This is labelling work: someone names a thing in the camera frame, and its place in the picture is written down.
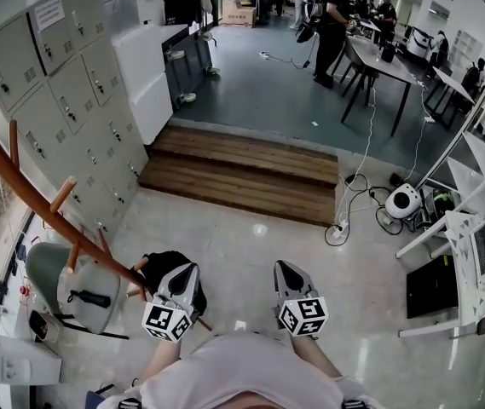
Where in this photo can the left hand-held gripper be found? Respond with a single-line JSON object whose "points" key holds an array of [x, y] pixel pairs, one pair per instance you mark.
{"points": [[166, 318]]}

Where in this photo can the black backpack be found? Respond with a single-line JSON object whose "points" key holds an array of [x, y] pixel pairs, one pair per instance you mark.
{"points": [[160, 266]]}

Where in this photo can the white wall air conditioner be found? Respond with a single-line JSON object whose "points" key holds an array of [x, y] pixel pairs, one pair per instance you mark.
{"points": [[440, 11]]}

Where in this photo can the black flat box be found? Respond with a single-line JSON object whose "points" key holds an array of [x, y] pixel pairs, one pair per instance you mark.
{"points": [[431, 288]]}

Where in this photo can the brown wooden coat rack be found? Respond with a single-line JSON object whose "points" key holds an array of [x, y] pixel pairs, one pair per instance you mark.
{"points": [[33, 198]]}

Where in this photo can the grey table with black legs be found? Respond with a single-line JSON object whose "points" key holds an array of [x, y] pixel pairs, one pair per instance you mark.
{"points": [[453, 84], [389, 68]]}

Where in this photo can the person's right forearm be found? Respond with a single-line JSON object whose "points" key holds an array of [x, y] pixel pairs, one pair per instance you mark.
{"points": [[314, 356]]}

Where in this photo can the white power strip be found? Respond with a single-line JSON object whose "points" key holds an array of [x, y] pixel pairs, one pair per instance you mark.
{"points": [[338, 229]]}

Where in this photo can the white counter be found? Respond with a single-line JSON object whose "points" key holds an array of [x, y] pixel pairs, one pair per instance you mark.
{"points": [[148, 66]]}

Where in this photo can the white bar stool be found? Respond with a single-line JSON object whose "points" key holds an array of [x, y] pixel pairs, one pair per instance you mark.
{"points": [[211, 71], [186, 96]]}

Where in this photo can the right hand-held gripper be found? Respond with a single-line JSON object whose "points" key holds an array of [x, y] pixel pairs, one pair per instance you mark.
{"points": [[304, 315]]}

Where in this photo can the small white black device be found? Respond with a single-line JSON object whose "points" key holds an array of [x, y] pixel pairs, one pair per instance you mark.
{"points": [[42, 326]]}

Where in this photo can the white metal shelf frame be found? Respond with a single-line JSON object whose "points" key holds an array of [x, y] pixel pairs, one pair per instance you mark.
{"points": [[459, 228]]}

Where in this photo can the grey shell chair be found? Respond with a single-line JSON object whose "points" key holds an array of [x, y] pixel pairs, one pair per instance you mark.
{"points": [[46, 266]]}

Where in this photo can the white paper notice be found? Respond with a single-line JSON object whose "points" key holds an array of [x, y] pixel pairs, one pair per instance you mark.
{"points": [[49, 13]]}

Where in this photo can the grey chair with black legs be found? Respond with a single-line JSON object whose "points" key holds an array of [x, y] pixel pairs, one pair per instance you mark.
{"points": [[355, 58]]}

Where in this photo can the grey metal locker cabinet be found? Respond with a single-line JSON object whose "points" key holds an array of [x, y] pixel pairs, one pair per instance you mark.
{"points": [[76, 100]]}

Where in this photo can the black folded umbrella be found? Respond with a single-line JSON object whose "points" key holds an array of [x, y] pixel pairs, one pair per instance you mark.
{"points": [[93, 299]]}

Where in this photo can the black box on table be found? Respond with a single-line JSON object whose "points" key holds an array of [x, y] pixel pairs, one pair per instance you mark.
{"points": [[388, 53]]}

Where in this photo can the brown wooden steps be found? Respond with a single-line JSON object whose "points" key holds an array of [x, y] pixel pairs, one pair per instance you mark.
{"points": [[242, 173]]}

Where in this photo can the white cardboard box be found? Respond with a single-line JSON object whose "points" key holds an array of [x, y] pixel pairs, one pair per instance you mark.
{"points": [[16, 358]]}

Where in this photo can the white round device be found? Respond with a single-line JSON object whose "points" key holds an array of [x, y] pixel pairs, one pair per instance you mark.
{"points": [[402, 203]]}

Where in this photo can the person's white shirt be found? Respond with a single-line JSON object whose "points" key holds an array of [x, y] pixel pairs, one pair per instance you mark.
{"points": [[242, 369]]}

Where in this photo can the person's left forearm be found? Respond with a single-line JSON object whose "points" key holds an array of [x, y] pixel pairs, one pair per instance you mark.
{"points": [[159, 358]]}

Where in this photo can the brown cardboard box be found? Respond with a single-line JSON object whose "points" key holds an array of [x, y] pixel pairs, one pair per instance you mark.
{"points": [[238, 13]]}

